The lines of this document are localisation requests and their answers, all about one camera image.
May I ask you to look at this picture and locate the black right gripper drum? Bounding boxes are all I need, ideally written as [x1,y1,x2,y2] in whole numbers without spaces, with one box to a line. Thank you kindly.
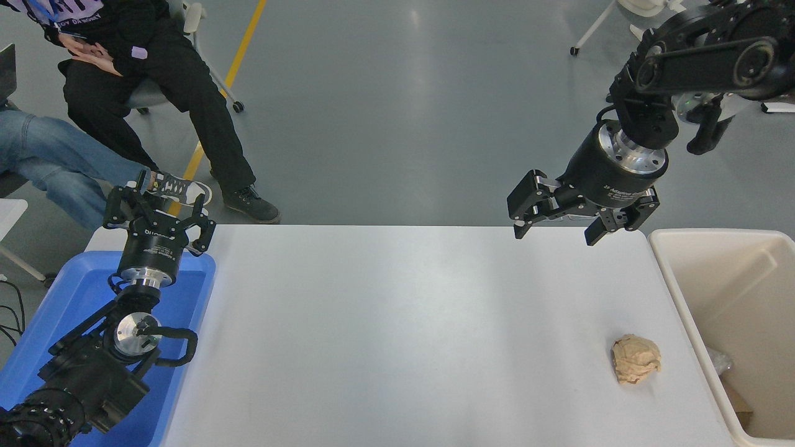
[556,124,668,210]

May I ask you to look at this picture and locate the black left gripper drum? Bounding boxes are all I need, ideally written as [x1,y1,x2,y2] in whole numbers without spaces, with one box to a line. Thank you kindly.
[118,222,193,278]

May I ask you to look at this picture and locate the tan paper ball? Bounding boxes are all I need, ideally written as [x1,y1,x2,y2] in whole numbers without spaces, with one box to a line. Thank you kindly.
[611,334,663,386]

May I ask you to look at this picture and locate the person's hand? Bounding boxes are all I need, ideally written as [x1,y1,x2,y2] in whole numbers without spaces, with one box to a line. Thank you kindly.
[61,35,124,77]

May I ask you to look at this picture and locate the person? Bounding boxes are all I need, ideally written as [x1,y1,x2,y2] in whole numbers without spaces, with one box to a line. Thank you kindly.
[0,102,213,232]
[19,0,281,225]

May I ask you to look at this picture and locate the blue plastic tray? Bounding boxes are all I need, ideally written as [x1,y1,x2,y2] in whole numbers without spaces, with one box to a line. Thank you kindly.
[0,250,217,447]

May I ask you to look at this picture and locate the grey wheeled office chair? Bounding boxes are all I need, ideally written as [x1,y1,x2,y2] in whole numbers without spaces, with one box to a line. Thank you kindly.
[124,0,246,117]

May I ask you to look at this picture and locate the white side table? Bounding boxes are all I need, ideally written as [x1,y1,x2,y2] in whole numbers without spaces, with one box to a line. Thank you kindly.
[0,199,57,287]

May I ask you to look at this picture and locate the dark chair seat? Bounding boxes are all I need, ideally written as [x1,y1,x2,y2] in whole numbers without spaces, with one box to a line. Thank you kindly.
[0,171,30,199]

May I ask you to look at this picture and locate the large pale bin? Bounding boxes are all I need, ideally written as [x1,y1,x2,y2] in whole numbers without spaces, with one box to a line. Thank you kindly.
[648,228,795,447]

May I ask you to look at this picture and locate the white wheeled chair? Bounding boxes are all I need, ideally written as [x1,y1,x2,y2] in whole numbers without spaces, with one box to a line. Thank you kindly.
[570,0,687,56]

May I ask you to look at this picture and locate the clear plastic scrap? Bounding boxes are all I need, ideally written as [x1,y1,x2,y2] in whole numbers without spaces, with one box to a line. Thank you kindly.
[705,346,735,377]

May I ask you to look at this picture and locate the black floor cables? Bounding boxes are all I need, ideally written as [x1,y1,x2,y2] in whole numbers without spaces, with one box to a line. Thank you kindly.
[0,279,27,348]

